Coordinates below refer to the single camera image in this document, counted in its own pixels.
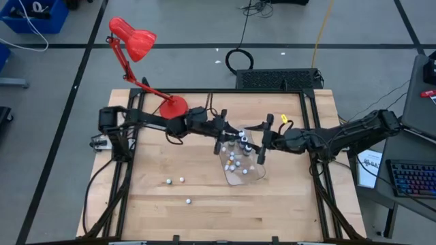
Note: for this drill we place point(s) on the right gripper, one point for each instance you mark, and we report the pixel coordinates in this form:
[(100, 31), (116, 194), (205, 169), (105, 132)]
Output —
[(286, 141)]

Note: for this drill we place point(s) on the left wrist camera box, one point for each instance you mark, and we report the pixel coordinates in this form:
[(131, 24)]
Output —
[(200, 114)]

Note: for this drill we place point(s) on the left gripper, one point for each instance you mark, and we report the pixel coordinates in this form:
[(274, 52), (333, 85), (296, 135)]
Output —
[(218, 128)]

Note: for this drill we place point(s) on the backlit RGB keyboard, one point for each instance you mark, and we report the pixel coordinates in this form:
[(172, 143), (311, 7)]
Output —
[(413, 178)]

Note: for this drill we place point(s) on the silver arm base box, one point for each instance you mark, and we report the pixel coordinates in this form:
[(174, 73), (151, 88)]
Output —
[(98, 144)]

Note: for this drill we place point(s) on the blue plastic storage crate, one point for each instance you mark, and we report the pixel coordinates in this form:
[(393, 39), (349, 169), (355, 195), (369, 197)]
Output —
[(51, 20)]

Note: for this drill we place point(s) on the grey desk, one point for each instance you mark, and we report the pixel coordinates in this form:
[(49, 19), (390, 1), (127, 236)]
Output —
[(398, 149)]

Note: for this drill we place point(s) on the black aluminium table frame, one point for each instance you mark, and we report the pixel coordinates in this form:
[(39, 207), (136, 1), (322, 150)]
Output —
[(238, 91)]

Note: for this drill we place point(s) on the tall black food colouring bottle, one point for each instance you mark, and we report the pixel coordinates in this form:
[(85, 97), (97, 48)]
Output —
[(247, 148)]

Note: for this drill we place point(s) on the black perforated computer case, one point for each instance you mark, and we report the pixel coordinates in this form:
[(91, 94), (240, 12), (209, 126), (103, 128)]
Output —
[(279, 79)]

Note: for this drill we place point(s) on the clear plastic bin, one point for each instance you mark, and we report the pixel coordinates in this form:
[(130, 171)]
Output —
[(250, 177)]

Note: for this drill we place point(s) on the white printed sheet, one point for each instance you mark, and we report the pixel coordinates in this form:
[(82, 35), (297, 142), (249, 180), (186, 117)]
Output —
[(369, 170)]

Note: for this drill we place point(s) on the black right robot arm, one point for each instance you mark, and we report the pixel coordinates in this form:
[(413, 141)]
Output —
[(357, 131)]

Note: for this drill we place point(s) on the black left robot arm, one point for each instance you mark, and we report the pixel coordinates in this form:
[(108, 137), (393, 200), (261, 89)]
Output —
[(153, 119)]

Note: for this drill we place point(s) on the tall purple food colouring bottle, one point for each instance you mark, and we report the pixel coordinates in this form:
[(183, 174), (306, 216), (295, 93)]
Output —
[(244, 139)]

